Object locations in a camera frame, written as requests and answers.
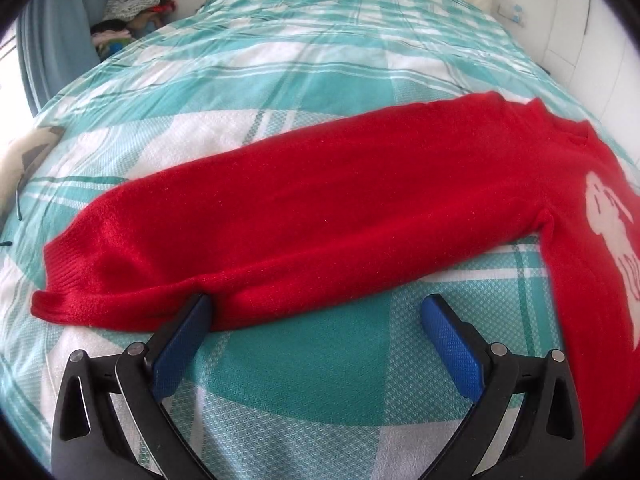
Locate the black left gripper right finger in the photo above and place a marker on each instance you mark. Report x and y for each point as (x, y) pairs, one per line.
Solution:
(546, 441)

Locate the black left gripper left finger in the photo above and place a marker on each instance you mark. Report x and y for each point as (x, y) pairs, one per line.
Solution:
(87, 438)

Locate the red knit sweater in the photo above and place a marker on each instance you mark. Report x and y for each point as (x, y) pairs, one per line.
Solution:
(326, 214)

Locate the pile of clothes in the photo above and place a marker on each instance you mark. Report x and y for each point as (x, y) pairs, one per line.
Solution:
(127, 20)

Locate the teal white plaid bedspread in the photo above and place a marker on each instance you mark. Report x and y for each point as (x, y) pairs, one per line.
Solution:
(350, 392)

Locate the beige patterned cushion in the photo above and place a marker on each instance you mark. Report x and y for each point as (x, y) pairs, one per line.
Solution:
(24, 157)

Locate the blue curtain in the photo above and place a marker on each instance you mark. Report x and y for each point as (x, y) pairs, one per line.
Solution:
(54, 45)

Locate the white built-in wardrobe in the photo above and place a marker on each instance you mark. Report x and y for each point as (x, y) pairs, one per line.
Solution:
(591, 55)

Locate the white wall socket panel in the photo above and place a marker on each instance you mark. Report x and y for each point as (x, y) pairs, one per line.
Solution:
(513, 13)

